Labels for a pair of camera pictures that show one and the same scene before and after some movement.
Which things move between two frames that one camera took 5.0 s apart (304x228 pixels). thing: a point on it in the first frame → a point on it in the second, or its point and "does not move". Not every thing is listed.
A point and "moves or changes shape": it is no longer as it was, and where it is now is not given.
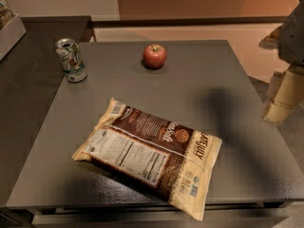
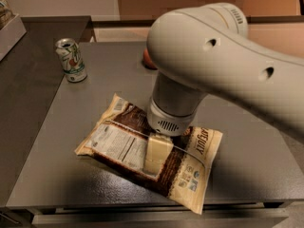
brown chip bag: [171, 162] moves or changes shape
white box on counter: [10, 34] does not move
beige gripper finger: [290, 95] → [170, 113]
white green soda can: [71, 60] does not move
